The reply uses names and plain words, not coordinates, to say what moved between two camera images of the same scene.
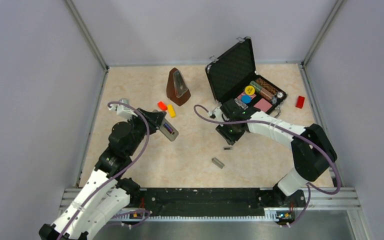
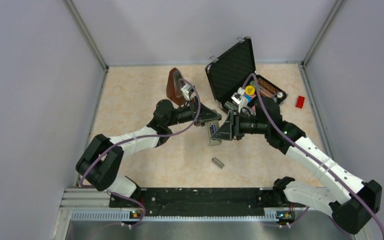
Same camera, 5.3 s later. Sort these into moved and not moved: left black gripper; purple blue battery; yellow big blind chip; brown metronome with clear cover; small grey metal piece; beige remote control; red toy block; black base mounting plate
Moved: purple blue battery; left black gripper; beige remote control
Not moved: yellow big blind chip; brown metronome with clear cover; small grey metal piece; black base mounting plate; red toy block
